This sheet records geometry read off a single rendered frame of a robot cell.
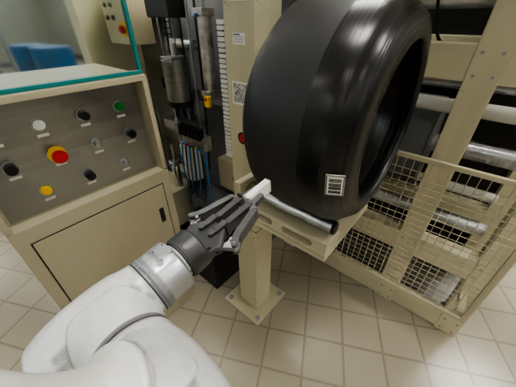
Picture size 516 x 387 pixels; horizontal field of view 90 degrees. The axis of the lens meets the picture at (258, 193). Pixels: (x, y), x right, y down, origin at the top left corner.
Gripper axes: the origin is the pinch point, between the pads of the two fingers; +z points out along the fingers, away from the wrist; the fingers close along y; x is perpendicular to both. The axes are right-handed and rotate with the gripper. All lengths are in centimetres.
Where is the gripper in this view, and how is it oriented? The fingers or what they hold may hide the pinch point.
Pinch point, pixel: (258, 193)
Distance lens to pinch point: 53.5
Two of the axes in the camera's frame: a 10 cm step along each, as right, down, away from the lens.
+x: 0.9, 7.6, 6.5
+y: -7.7, -3.6, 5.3
